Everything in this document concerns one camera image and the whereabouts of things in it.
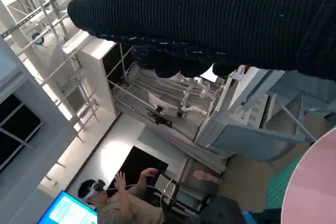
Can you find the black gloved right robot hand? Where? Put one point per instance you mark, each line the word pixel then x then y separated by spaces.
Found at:
pixel 210 16

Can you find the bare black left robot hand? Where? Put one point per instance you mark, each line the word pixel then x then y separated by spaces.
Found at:
pixel 223 211

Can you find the pink bowl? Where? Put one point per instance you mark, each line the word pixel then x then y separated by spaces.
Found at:
pixel 312 182

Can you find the green cutting mat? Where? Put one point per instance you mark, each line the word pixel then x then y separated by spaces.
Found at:
pixel 281 184

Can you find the white VR headset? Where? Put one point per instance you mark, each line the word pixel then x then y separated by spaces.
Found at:
pixel 95 187

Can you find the tall white shelf cabinet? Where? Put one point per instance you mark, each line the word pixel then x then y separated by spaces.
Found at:
pixel 92 77

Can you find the monitor with blue screen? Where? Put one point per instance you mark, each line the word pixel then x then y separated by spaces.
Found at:
pixel 65 211

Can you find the dark window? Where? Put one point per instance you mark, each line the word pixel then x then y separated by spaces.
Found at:
pixel 15 129

